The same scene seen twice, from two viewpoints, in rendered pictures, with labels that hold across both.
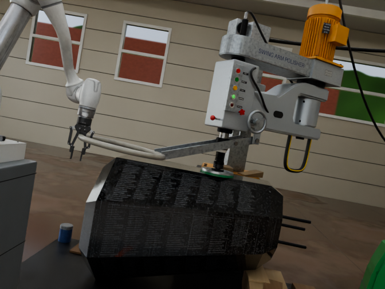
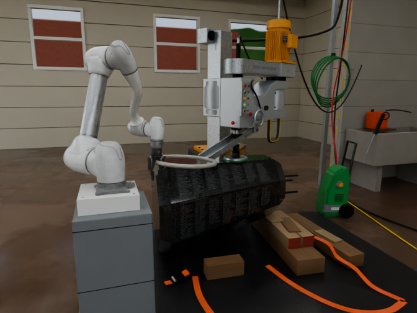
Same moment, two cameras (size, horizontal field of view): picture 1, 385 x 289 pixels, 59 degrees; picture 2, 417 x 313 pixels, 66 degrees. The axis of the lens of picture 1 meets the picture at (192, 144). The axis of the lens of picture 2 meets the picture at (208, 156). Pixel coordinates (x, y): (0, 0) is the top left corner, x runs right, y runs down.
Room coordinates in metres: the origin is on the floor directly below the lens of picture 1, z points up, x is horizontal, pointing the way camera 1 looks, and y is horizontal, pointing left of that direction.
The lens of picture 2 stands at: (-0.35, 1.03, 1.45)
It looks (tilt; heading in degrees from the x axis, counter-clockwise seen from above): 12 degrees down; 339
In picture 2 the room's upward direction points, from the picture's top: straight up
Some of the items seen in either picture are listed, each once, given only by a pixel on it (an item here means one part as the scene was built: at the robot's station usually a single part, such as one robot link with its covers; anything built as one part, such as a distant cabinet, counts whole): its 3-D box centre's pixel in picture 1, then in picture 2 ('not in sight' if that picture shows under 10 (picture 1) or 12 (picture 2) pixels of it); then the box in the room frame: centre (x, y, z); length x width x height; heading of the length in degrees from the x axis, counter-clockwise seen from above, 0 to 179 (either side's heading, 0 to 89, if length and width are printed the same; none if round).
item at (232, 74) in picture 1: (233, 88); (243, 98); (2.08, -0.18, 1.37); 0.08 x 0.03 x 0.28; 119
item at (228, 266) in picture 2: not in sight; (223, 266); (1.76, 0.11, 0.07); 0.30 x 0.12 x 0.12; 84
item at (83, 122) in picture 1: (83, 125); (156, 153); (1.86, 0.60, 1.00); 0.08 x 0.07 x 0.09; 104
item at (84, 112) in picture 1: (86, 112); (156, 143); (1.86, 0.60, 1.07); 0.09 x 0.09 x 0.06
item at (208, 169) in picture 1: (217, 171); (235, 157); (2.21, -0.19, 0.84); 0.21 x 0.21 x 0.01
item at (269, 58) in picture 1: (280, 65); (259, 71); (2.38, -0.50, 1.62); 0.96 x 0.25 x 0.17; 119
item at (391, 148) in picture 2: not in sight; (391, 157); (3.19, -3.32, 0.43); 1.30 x 0.62 x 0.86; 87
